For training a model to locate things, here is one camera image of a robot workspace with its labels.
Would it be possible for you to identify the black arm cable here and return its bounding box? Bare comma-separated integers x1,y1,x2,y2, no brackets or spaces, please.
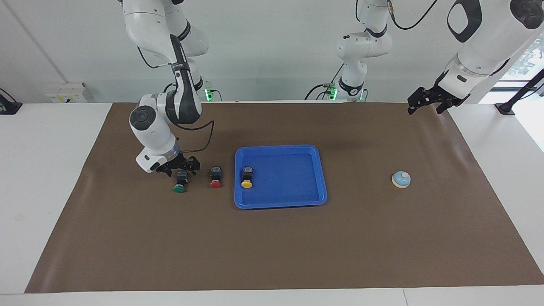
137,42,215,153
385,0,439,31

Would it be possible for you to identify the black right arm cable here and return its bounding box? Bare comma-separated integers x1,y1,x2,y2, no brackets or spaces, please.
137,42,215,153

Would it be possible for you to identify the light blue service bell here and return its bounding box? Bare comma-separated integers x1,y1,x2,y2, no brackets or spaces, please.
391,171,411,189

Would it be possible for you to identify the brown table mat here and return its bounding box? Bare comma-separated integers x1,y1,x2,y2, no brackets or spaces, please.
24,102,544,294

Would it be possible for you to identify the white wall outlet box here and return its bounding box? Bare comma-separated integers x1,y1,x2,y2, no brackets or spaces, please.
46,83,88,103

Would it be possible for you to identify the blue plastic tray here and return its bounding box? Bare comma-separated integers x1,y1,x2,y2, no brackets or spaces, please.
234,144,328,210

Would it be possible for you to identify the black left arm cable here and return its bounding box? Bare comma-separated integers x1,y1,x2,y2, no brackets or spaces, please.
385,0,439,31

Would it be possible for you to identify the black camera stand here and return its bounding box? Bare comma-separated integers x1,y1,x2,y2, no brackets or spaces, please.
495,67,544,116

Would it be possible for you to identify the black clamp mount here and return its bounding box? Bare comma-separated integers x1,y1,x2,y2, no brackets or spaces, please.
0,88,23,115

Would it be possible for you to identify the green push button switch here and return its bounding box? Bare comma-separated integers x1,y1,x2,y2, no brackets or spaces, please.
173,171,189,193

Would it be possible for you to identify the black base cable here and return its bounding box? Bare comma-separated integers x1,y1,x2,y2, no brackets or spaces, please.
304,64,345,102

